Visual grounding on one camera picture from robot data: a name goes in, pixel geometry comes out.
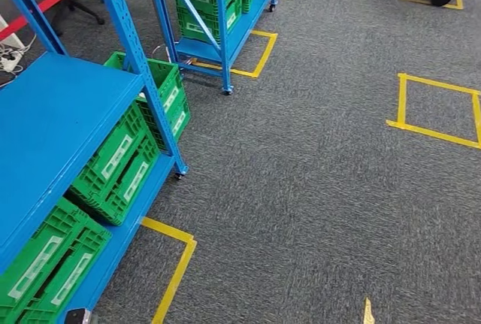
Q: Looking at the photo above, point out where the blue metal shelf rack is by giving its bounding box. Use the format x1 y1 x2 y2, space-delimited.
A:
144 0 281 96
0 0 189 324

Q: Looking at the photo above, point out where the yellow floor tape scrap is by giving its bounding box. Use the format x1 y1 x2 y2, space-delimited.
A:
362 298 375 324

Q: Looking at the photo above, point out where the red barrier belt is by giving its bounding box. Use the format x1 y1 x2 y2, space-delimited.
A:
0 0 93 43

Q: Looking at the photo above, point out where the white power strip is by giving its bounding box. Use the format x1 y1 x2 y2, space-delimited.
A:
0 50 23 73

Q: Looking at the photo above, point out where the white office desk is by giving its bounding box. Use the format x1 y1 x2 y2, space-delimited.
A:
0 13 25 51

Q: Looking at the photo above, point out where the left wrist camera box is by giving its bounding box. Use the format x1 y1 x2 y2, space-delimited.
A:
63 307 99 324

